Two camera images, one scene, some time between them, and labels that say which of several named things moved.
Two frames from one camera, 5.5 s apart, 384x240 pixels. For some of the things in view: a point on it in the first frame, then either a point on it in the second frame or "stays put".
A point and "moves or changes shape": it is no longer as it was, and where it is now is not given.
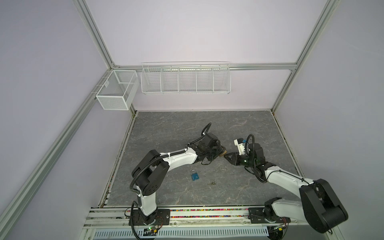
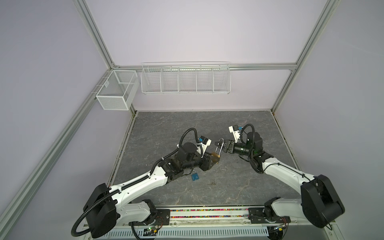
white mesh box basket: [118, 90] stays put
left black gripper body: [216, 150] → [204, 163]
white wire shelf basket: [186, 78] stays put
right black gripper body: [243, 160] → [232, 142]
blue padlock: [195, 175] stays put
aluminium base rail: [118, 216] stays put
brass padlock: [222, 155] moves or changes shape
